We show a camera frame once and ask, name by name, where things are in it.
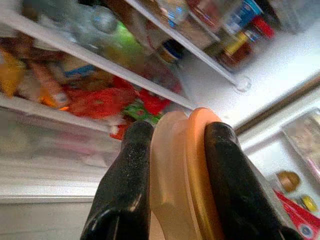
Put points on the light green bag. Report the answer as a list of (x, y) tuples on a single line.
[(125, 40)]

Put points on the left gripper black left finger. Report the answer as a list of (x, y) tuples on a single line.
[(125, 187)]

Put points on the fridge door with white bins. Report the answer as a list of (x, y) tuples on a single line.
[(265, 155)]

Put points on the blue lid jar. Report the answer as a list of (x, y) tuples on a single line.
[(171, 51)]

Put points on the red lid jar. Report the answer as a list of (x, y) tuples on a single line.
[(262, 26)]

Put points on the red snack packet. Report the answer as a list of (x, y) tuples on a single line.
[(295, 215)]

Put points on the orange food package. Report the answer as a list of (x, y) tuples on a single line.
[(10, 75)]

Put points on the yellow label jar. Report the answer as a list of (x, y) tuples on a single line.
[(236, 47)]

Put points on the yellow lid jar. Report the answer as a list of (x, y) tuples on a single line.
[(309, 203)]

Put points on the red plastic bag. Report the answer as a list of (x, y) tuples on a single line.
[(100, 102)]

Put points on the white fridge body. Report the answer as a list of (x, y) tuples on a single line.
[(250, 95)]

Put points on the brown lid jar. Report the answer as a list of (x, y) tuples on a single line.
[(288, 181)]

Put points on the green printed packet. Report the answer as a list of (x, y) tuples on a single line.
[(140, 112)]

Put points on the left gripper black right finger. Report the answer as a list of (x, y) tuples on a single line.
[(237, 195)]

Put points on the clear container with orange lid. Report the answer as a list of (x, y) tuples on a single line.
[(175, 175)]

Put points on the clear plastic bottle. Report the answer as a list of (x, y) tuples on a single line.
[(100, 22)]

